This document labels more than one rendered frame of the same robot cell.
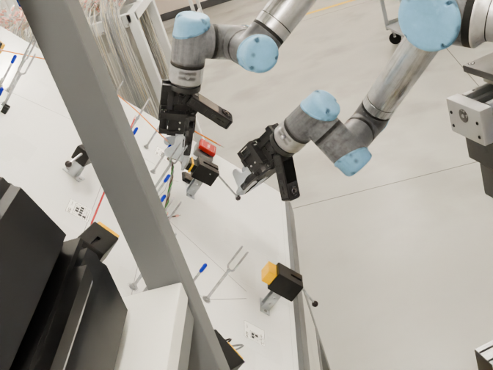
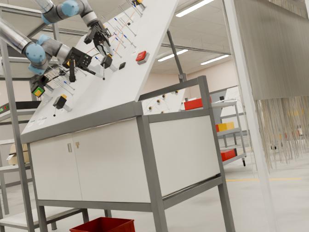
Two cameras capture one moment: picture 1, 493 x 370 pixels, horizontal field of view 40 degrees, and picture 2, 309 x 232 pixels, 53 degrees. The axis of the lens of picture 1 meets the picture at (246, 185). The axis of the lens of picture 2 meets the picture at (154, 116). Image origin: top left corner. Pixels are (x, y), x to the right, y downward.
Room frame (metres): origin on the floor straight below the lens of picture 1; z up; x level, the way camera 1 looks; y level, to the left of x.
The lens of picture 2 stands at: (2.60, -1.20, 0.70)
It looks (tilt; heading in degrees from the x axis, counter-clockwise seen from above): 3 degrees up; 123
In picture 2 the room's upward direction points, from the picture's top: 10 degrees counter-clockwise
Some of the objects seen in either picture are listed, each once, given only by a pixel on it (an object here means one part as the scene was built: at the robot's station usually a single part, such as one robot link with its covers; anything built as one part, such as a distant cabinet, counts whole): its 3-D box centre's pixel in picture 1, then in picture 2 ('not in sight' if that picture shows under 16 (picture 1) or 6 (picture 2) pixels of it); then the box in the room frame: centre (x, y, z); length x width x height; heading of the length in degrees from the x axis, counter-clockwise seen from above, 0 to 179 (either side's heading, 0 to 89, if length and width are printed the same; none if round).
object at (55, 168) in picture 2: not in sight; (54, 169); (0.94, 0.08, 0.60); 0.55 x 0.02 x 0.39; 171
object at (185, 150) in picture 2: not in sight; (117, 157); (1.26, 0.33, 0.60); 1.17 x 0.58 x 0.40; 171
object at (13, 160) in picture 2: not in sight; (31, 149); (0.42, 0.29, 0.76); 0.30 x 0.21 x 0.20; 84
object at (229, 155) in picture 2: not in sight; (216, 135); (0.82, 3.06, 0.54); 0.99 x 0.50 x 1.08; 86
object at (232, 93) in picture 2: not in sight; (245, 113); (0.02, 7.20, 0.83); 1.18 x 0.72 x 1.65; 170
